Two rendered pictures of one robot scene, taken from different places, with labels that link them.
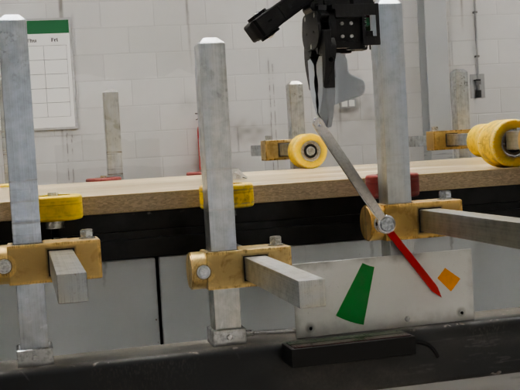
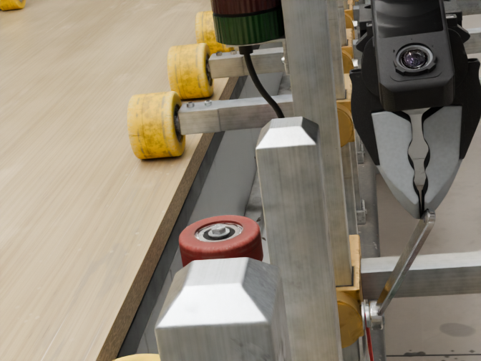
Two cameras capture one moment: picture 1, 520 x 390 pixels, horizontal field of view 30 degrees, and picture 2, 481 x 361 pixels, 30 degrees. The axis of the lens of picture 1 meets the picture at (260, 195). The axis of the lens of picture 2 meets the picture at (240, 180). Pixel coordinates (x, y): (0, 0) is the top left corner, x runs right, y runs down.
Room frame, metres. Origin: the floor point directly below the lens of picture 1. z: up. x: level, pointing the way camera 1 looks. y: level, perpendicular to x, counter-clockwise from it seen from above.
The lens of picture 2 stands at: (1.12, 0.52, 1.27)
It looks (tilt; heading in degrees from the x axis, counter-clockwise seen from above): 21 degrees down; 293
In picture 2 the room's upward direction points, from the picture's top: 8 degrees counter-clockwise
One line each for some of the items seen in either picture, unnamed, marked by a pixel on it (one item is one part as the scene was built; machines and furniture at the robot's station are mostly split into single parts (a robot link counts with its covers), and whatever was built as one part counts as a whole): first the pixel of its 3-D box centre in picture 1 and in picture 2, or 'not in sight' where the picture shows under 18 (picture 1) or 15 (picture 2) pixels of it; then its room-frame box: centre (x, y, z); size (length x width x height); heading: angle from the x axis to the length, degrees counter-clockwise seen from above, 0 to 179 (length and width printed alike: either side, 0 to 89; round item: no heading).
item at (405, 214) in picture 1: (410, 219); (332, 289); (1.36, -0.21, 0.85); 0.13 x 0.06 x 0.05; 104
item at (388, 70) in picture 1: (393, 172); (328, 237); (1.35, -0.19, 0.91); 0.03 x 0.03 x 0.48; 14
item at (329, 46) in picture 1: (325, 53); (447, 99); (1.22, -0.09, 1.07); 0.05 x 0.02 x 0.09; 14
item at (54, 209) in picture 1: (55, 232); not in sight; (1.37, 0.29, 0.85); 0.08 x 0.08 x 0.11
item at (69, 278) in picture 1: (63, 266); not in sight; (1.18, 0.24, 0.83); 0.43 x 0.03 x 0.04; 14
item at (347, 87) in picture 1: (342, 89); (438, 150); (1.23, -0.11, 1.03); 0.06 x 0.03 x 0.09; 104
